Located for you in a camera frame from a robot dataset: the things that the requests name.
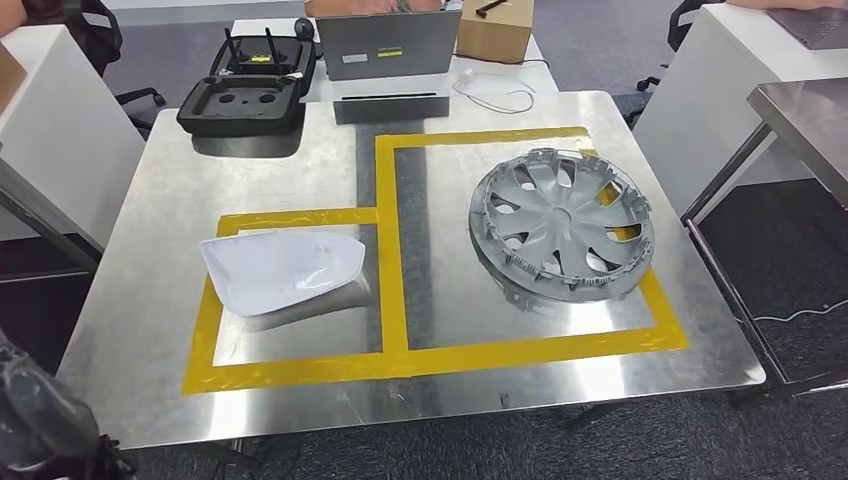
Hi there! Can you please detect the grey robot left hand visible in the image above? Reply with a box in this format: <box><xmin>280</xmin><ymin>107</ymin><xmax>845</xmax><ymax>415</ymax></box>
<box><xmin>0</xmin><ymin>329</ymin><xmax>101</xmax><ymax>473</ymax></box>

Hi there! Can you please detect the white plastic shell part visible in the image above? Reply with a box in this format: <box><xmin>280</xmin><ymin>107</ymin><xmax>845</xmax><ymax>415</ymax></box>
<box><xmin>199</xmin><ymin>229</ymin><xmax>367</xmax><ymax>318</ymax></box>

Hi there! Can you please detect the steel workbench table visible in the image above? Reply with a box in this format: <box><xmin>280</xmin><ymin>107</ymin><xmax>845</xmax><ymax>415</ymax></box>
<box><xmin>56</xmin><ymin>90</ymin><xmax>766</xmax><ymax>452</ymax></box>

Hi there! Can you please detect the white desk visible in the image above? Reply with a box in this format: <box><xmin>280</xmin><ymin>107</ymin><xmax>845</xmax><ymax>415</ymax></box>
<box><xmin>231</xmin><ymin>16</ymin><xmax>560</xmax><ymax>104</ymax></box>
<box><xmin>0</xmin><ymin>25</ymin><xmax>147</xmax><ymax>243</ymax></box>
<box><xmin>632</xmin><ymin>3</ymin><xmax>848</xmax><ymax>217</ymax></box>

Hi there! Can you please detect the black foam case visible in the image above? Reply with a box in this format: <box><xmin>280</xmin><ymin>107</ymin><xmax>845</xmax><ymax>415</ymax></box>
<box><xmin>176</xmin><ymin>27</ymin><xmax>318</xmax><ymax>138</ymax></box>

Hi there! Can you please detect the black office chair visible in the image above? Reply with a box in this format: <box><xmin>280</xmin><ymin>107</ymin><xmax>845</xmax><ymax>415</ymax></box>
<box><xmin>62</xmin><ymin>0</ymin><xmax>167</xmax><ymax>134</ymax></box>
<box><xmin>622</xmin><ymin>0</ymin><xmax>723</xmax><ymax>127</ymax></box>

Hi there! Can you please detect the black device with antennas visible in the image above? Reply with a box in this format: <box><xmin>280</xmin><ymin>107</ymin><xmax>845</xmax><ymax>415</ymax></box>
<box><xmin>223</xmin><ymin>27</ymin><xmax>294</xmax><ymax>74</ymax></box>

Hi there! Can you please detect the grey laptop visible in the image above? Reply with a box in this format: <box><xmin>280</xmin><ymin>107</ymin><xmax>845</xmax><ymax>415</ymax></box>
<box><xmin>315</xmin><ymin>9</ymin><xmax>463</xmax><ymax>82</ymax></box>
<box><xmin>768</xmin><ymin>6</ymin><xmax>848</xmax><ymax>51</ymax></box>

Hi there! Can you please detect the silver wheel hubcap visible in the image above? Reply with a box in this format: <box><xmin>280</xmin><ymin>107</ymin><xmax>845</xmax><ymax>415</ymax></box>
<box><xmin>468</xmin><ymin>146</ymin><xmax>656</xmax><ymax>304</ymax></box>

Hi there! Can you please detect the white cable with adapter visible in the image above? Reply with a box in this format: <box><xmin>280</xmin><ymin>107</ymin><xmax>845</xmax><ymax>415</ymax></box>
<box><xmin>452</xmin><ymin>68</ymin><xmax>537</xmax><ymax>115</ymax></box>

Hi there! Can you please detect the white floor cable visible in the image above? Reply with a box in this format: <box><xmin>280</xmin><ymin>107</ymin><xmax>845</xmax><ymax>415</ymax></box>
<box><xmin>751</xmin><ymin>301</ymin><xmax>848</xmax><ymax>326</ymax></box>

